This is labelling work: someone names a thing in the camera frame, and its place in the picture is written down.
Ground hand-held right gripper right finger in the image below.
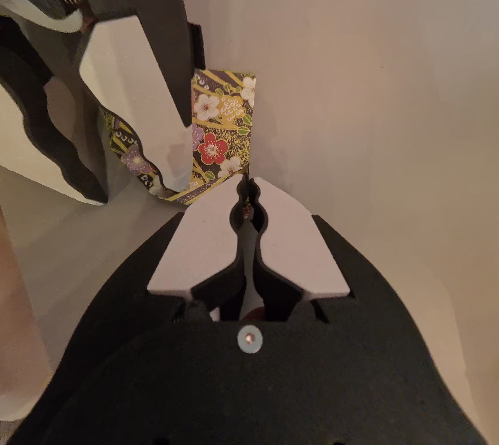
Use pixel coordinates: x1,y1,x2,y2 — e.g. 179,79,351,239
249,176,351,301

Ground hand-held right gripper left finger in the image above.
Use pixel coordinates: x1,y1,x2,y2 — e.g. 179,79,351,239
147,173,252,302

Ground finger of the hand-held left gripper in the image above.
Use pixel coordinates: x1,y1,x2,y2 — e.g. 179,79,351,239
0,16,109,205
79,14,194,193

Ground floral patterned origami paper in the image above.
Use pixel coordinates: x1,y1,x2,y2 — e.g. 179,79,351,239
103,69,257,220

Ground person's beige trousers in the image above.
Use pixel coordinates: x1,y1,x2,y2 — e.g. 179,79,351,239
0,205,53,420

